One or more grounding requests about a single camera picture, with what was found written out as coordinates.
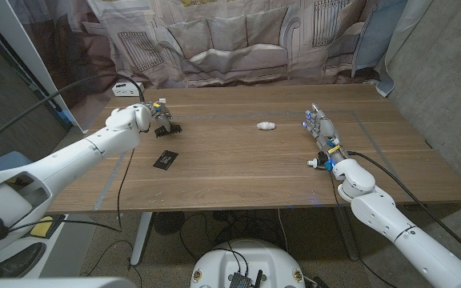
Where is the white partition panel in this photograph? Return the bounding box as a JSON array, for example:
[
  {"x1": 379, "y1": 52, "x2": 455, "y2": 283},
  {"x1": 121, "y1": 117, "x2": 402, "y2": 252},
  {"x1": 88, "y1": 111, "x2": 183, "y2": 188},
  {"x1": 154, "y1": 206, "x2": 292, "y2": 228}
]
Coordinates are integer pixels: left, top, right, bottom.
[{"x1": 0, "y1": 0, "x2": 90, "y2": 134}]

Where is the white power strip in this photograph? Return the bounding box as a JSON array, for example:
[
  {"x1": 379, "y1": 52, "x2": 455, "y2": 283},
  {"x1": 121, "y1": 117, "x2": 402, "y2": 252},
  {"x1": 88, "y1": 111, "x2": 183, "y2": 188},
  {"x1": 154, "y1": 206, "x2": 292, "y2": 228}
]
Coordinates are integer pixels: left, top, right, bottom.
[{"x1": 111, "y1": 82, "x2": 146, "y2": 98}]

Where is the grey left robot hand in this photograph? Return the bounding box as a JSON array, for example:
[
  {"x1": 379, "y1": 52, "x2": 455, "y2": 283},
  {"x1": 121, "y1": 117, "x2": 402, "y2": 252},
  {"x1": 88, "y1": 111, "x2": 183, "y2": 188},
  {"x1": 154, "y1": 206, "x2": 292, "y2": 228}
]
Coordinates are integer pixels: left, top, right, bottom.
[{"x1": 144, "y1": 98, "x2": 174, "y2": 135}]

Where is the black module with antenna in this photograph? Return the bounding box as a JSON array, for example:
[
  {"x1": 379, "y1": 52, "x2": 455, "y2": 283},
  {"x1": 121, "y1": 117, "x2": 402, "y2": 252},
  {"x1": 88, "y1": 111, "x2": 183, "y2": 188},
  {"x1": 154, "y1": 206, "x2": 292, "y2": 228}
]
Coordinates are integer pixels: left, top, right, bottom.
[{"x1": 228, "y1": 270, "x2": 264, "y2": 288}]

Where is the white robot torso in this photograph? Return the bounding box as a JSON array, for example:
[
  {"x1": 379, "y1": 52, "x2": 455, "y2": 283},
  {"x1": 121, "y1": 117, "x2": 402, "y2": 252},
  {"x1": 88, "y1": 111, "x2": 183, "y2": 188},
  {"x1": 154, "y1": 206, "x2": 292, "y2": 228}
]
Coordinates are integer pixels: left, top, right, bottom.
[{"x1": 190, "y1": 238, "x2": 307, "y2": 288}]

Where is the black card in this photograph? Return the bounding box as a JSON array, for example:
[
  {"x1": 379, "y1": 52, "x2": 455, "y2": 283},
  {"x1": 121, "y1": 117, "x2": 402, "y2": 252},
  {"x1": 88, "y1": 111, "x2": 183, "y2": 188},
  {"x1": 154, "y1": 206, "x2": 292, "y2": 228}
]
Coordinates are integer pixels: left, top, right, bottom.
[{"x1": 152, "y1": 150, "x2": 179, "y2": 171}]

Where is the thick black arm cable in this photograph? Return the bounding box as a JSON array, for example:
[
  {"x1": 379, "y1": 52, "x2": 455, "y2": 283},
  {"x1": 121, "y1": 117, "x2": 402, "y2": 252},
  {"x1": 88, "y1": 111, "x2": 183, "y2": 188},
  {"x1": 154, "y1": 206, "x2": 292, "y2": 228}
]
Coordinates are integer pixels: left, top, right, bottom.
[
  {"x1": 347, "y1": 150, "x2": 461, "y2": 266},
  {"x1": 0, "y1": 73, "x2": 146, "y2": 154}
]

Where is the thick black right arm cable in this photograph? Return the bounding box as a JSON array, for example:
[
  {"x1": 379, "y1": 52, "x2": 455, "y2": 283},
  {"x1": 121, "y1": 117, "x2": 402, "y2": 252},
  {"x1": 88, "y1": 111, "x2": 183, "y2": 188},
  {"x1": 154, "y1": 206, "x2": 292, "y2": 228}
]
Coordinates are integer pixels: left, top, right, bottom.
[{"x1": 347, "y1": 150, "x2": 461, "y2": 266}]

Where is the white table leg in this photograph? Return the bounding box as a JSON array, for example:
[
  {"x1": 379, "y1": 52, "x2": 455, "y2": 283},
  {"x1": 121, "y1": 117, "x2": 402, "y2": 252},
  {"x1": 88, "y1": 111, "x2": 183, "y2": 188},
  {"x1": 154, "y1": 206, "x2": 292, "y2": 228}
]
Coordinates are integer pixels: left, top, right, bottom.
[{"x1": 130, "y1": 211, "x2": 154, "y2": 266}]

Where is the black cable tangle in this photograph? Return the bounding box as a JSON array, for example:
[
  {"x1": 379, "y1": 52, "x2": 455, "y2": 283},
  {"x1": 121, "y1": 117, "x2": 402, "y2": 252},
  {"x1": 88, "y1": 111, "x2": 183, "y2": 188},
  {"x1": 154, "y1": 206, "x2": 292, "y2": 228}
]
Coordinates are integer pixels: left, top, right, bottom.
[{"x1": 178, "y1": 210, "x2": 291, "y2": 261}]

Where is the yellow and black foot pedal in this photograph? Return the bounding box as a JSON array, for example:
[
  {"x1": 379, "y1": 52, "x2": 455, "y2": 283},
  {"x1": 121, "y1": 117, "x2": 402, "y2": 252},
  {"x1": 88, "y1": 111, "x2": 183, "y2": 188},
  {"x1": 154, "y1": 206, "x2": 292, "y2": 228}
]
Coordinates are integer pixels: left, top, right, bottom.
[{"x1": 30, "y1": 215, "x2": 66, "y2": 240}]

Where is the printed sofa backdrop curtain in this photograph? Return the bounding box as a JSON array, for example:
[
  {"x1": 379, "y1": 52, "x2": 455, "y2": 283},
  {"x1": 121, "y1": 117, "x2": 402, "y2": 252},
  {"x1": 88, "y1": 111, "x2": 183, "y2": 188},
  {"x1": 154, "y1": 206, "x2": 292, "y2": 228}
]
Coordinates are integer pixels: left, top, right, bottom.
[{"x1": 8, "y1": 0, "x2": 435, "y2": 133}]

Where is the small toothpaste tube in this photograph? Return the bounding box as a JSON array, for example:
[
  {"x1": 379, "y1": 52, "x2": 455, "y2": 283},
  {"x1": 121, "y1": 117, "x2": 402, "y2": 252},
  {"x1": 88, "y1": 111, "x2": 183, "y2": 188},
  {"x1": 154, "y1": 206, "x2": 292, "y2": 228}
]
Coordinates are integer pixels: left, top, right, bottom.
[{"x1": 307, "y1": 158, "x2": 331, "y2": 171}]

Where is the dark shoe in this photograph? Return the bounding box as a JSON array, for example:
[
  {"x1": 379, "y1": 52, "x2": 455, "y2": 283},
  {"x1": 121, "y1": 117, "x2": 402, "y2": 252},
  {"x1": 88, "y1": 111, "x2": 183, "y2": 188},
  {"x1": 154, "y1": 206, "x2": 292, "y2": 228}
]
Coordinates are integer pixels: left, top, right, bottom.
[{"x1": 0, "y1": 242, "x2": 47, "y2": 278}]

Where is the black claw hair clip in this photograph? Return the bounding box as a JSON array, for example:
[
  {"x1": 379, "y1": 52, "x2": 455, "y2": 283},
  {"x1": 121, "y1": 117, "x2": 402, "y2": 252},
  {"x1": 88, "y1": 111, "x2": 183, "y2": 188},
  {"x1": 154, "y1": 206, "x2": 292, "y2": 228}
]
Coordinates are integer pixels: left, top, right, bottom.
[{"x1": 154, "y1": 122, "x2": 183, "y2": 139}]

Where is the black round fan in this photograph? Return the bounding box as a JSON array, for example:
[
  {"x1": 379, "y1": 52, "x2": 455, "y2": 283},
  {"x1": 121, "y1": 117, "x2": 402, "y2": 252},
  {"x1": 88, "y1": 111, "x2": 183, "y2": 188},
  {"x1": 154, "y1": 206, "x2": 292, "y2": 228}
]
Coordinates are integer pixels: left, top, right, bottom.
[{"x1": 153, "y1": 210, "x2": 186, "y2": 236}]

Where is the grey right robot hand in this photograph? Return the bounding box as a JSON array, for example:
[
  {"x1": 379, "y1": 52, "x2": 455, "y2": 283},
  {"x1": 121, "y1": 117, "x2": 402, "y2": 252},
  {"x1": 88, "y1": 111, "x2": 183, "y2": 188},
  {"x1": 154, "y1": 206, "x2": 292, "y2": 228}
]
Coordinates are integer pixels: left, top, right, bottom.
[{"x1": 302, "y1": 102, "x2": 350, "y2": 163}]

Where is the grey table leg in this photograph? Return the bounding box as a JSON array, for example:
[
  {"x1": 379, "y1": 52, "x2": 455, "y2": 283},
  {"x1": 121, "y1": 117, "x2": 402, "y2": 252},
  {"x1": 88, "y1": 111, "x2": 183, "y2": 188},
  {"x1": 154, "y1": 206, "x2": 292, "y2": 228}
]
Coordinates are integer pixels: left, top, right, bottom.
[{"x1": 332, "y1": 206, "x2": 360, "y2": 262}]

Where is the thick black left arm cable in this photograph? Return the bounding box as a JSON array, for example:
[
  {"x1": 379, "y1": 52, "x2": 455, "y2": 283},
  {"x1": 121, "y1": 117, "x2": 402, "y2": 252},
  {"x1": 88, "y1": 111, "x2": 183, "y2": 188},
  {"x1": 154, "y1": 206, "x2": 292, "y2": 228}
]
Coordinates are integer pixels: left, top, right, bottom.
[{"x1": 0, "y1": 73, "x2": 146, "y2": 154}]

